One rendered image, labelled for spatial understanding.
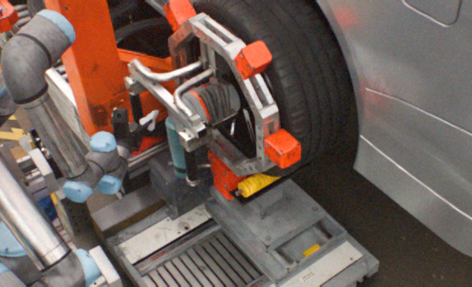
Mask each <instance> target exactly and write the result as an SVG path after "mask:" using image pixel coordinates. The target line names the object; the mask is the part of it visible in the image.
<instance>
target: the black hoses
mask: <svg viewBox="0 0 472 287"><path fill-rule="evenodd" d="M222 78H223V79H224V80H225V81H226V82H227V83H231V82H233V79H232V78H231V77H230V76H229V75H227V74H226V73H224V74H222ZM198 96H199V98H202V100H203V102H204V104H205V106H206V110H207V113H208V115H209V119H210V120H209V121H208V125H209V126H210V127H211V128H212V129H213V130H216V129H218V128H219V127H221V126H223V125H225V124H227V123H228V122H230V121H233V120H235V119H237V118H238V112H237V111H236V110H235V109H231V98H230V92H229V89H228V86H227V85H226V84H223V83H217V84H208V85H207V88H206V89H205V90H202V91H201V92H199V93H198ZM212 98H213V99H212Z"/></svg>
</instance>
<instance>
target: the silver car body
mask: <svg viewBox="0 0 472 287"><path fill-rule="evenodd" d="M317 2H318V3H319V4H320V7H321V8H322V9H323V11H324V12H325V14H326V15H327V18H328V20H329V22H330V24H331V25H332V26H333V28H334V31H335V33H336V35H337V38H338V40H339V43H340V45H341V48H342V49H343V51H344V54H345V56H346V60H347V64H348V66H349V69H350V74H351V77H352V80H353V83H354V86H355V91H356V99H357V103H358V109H359V117H360V149H359V154H358V159H357V162H356V166H355V170H356V171H358V173H360V174H361V175H363V176H364V177H366V179H367V180H368V181H370V182H371V183H372V184H374V185H375V186H376V187H378V188H379V190H380V191H382V192H384V193H385V194H387V195H388V196H389V197H390V198H391V199H392V200H394V201H395V202H396V203H398V204H399V205H400V206H401V207H403V208H404V209H405V210H406V211H407V212H408V213H410V214H411V215H412V216H415V217H416V218H417V220H419V221H420V222H421V223H422V224H424V225H425V226H426V227H428V228H429V230H430V231H432V232H434V233H435V234H437V235H438V236H439V237H440V238H441V239H442V240H443V241H445V242H446V243H448V244H449V245H451V246H452V247H453V248H456V250H457V251H460V252H461V253H462V254H466V255H467V256H470V257H472V0H317Z"/></svg>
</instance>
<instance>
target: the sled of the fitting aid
mask: <svg viewBox="0 0 472 287"><path fill-rule="evenodd" d="M204 201H205V207H206V211H207V212H208V213H209V215H210V216H212V217H213V218H214V220H215V221H216V222H217V223H218V224H219V226H221V227H222V228H223V230H224V231H225V232H226V233H227V234H228V235H229V236H230V237H231V238H232V239H233V240H234V241H235V242H236V243H237V244H238V245H239V247H240V249H242V250H243V251H244V252H245V253H246V254H247V255H248V256H249V258H250V260H252V261H253V262H254V263H255V264H256V265H257V266H258V267H259V269H260V271H262V272H263V273H264V274H265V275H266V276H267V277H268V278H269V280H270V281H271V282H273V283H274V284H275V285H276V286H277V287H279V286H280V285H283V284H284V283H285V282H287V281H288V280H290V278H293V277H294V276H295V275H297V274H298V273H300V272H302V271H303V270H305V269H306V268H307V267H309V266H310V265H313V264H314V263H315V262H317V261H318V260H320V258H322V257H324V256H325V255H326V254H328V253H330V252H331V251H333V250H335V249H336V248H337V247H338V246H340V245H341V244H343V243H345V242H346V237H347V230H346V229H345V228H344V227H343V226H342V225H340V224H339V223H338V222H337V221H336V220H335V219H334V217H331V216H330V215H329V214H328V213H327V212H326V211H325V217H323V218H322V219H320V220H319V221H317V222H316V223H314V224H313V225H310V226H309V227H308V228H306V230H304V231H302V232H300V233H299V234H297V235H295V236H293V237H292V238H290V240H288V241H286V242H285V243H283V244H281V245H279V246H278V247H276V249H274V250H273V251H270V252H269V253H266V252H265V251H264V250H263V249H262V248H261V247H260V246H259V244H258V243H257V242H256V241H255V240H254V239H253V237H252V236H250V235H249V234H248V233H247V232H246V231H245V230H244V229H243V227H242V226H241V225H240V224H239V223H238V222H237V221H236V220H235V219H234V218H233V217H232V216H231V215H230V214H229V213H228V212H227V211H226V210H225V209H224V207H223V206H222V205H221V204H219V203H218V202H217V201H216V200H215V199H214V197H213V196H212V195H211V196H209V197H207V199H205V200H204Z"/></svg>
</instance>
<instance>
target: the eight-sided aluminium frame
mask: <svg viewBox="0 0 472 287"><path fill-rule="evenodd" d="M195 35H196V36H197V37H198V38H199V39H202V40H204V41H205V43H207V44H208V45H209V46H212V48H213V49H215V50H216V52H218V53H219V54H220V55H222V56H223V57H224V58H225V60H226V61H227V62H228V64H229V66H230V68H231V69H232V71H233V73H234V75H235V78H236V80H237V82H238V84H239V86H240V89H242V91H243V93H244V95H245V97H246V100H247V102H248V104H249V106H250V109H252V111H253V113H254V116H255V132H256V150H257V156H256V157H253V159H247V157H246V156H245V155H244V154H243V153H242V152H240V151H238V150H237V149H236V147H235V146H234V145H233V144H232V143H230V142H229V141H228V140H227V139H226V138H225V137H224V136H223V135H222V134H221V133H220V132H219V131H218V130H217V129H216V130H213V129H212V130H213V137H214V139H213V140H212V141H209V142H207V143H206V144H205V146H206V147H209V149H210V150H211V151H212V152H213V153H214V154H215V155H216V156H217V157H218V159H219V160H221V161H222V162H224V163H225V164H226V165H227V166H228V167H229V169H231V170H232V171H233V173H234V174H236V175H237V176H238V177H239V176H240V177H242V176H244V175H250V174H255V173H258V172H260V173H262V172H265V171H267V170H268V169H270V168H271V167H273V166H275V165H276V164H275V163H274V162H273V161H272V160H270V159H269V158H268V157H267V156H266V155H265V138H266V137H267V136H269V135H270V134H273V133H275V132H277V131H279V130H278V119H279V118H280V116H279V114H278V109H277V105H276V102H275V101H274V100H273V98H272V96H271V95H270V93H269V92H268V89H267V87H266V85H265V82H264V81H263V79H262V77H261V75H260V74H256V75H254V76H252V77H250V78H249V79H250V80H251V81H252V83H253V85H254V87H255V90H256V92H257V94H258V96H259V99H260V100H261V101H262V103H261V102H260V101H259V99H258V96H257V94H256V92H255V90H254V88H253V86H252V83H250V81H249V79H247V80H243V78H242V75H240V73H239V72H238V70H237V69H236V66H235V65H234V63H233V60H234V58H235V57H236V55H237V54H238V52H239V50H240V49H243V48H245V46H246V45H245V43H244V42H243V41H242V40H240V39H237V38H236V36H234V35H233V34H232V33H230V32H228V31H227V30H225V29H224V28H223V27H222V26H221V25H219V24H218V23H217V22H215V21H214V20H212V19H211V18H209V15H206V14H205V13H201V14H197V15H195V16H193V17H192V18H189V19H188V20H186V21H184V24H183V25H182V26H181V27H180V28H179V29H178V30H177V31H176V32H175V33H174V34H173V35H172V36H170V37H169V39H168V48H169V49H170V54H171V60H172V65H173V70H177V69H180V68H184V66H186V65H190V64H191V63H192V58H191V51H189V44H188V43H189V41H191V40H192V39H193V38H194V37H195ZM179 50H181V55H179ZM181 56H182V61H181ZM193 77H194V76H193V72H192V73H191V74H186V75H184V79H183V76H182V77H180V78H177V79H175V80H174V81H175V83H174V85H175V88H176V90H177V89H178V88H179V86H181V85H182V84H184V83H185V82H186V81H188V80H191V79H192V78H193ZM216 142H218V143H219V144H221V146H222V147H223V148H224V149H225V151H226V152H225V151H224V150H223V149H222V147H220V146H219V145H218V144H217V143H216Z"/></svg>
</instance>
